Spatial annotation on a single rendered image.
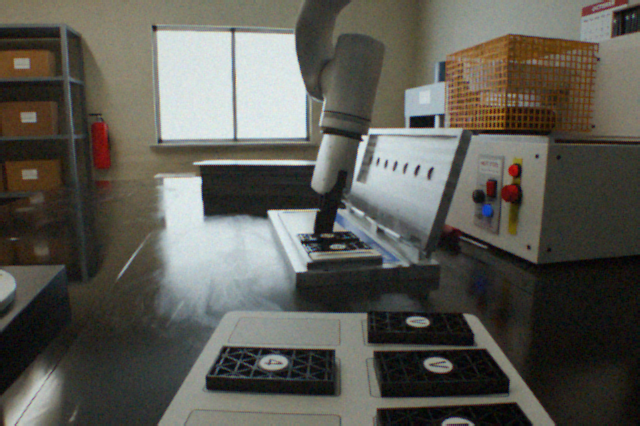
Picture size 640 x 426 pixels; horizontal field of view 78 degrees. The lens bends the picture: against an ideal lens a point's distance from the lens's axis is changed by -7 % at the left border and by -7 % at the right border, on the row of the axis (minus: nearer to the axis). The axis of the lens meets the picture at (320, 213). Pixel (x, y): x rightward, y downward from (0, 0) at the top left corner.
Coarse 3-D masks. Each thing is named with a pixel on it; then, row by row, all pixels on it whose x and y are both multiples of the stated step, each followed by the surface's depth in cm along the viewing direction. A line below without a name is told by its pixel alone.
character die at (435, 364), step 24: (384, 360) 34; (408, 360) 34; (432, 360) 34; (456, 360) 34; (480, 360) 33; (384, 384) 30; (408, 384) 30; (432, 384) 31; (456, 384) 31; (480, 384) 31; (504, 384) 31
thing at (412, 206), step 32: (416, 128) 70; (384, 160) 85; (416, 160) 70; (448, 160) 60; (352, 192) 96; (384, 192) 78; (416, 192) 67; (448, 192) 58; (384, 224) 74; (416, 224) 63
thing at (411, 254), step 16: (352, 208) 95; (272, 224) 86; (368, 224) 85; (288, 240) 71; (384, 240) 71; (400, 240) 68; (288, 256) 62; (400, 256) 62; (416, 256) 61; (304, 272) 56; (320, 272) 56; (336, 272) 56; (352, 272) 57; (368, 272) 57; (384, 272) 58; (400, 272) 58; (416, 272) 59; (432, 272) 59
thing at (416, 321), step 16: (368, 320) 41; (384, 320) 41; (400, 320) 41; (416, 320) 41; (432, 320) 41; (448, 320) 42; (464, 320) 41; (368, 336) 39; (384, 336) 39; (400, 336) 39; (416, 336) 38; (432, 336) 38; (448, 336) 38; (464, 336) 38
